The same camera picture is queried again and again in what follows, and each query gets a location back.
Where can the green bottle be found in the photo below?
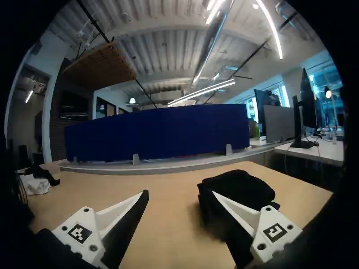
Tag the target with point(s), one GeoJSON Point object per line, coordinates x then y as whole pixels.
{"type": "Point", "coordinates": [255, 130]}

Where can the grey desk screen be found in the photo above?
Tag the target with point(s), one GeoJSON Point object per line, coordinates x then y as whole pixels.
{"type": "Point", "coordinates": [277, 123]}

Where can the heap of white towels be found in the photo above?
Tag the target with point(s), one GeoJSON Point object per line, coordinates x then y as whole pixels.
{"type": "Point", "coordinates": [36, 187]}

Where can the black computer monitor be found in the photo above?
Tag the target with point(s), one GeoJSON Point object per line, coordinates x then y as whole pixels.
{"type": "Point", "coordinates": [305, 112]}

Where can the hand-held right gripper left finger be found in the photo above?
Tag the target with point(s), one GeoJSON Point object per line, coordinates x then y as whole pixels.
{"type": "Point", "coordinates": [89, 224]}

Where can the white desk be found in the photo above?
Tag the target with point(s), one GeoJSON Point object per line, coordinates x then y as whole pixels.
{"type": "Point", "coordinates": [311, 152]}

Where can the black towel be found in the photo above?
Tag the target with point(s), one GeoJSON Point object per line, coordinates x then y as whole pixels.
{"type": "Point", "coordinates": [42, 173]}

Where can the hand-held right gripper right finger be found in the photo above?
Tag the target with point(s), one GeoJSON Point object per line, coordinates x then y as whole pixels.
{"type": "Point", "coordinates": [260, 227]}

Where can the blue desk screen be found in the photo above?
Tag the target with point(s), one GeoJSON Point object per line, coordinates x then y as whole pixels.
{"type": "Point", "coordinates": [157, 134]}

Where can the stack of black towels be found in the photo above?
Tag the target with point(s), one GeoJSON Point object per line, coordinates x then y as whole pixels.
{"type": "Point", "coordinates": [232, 190]}

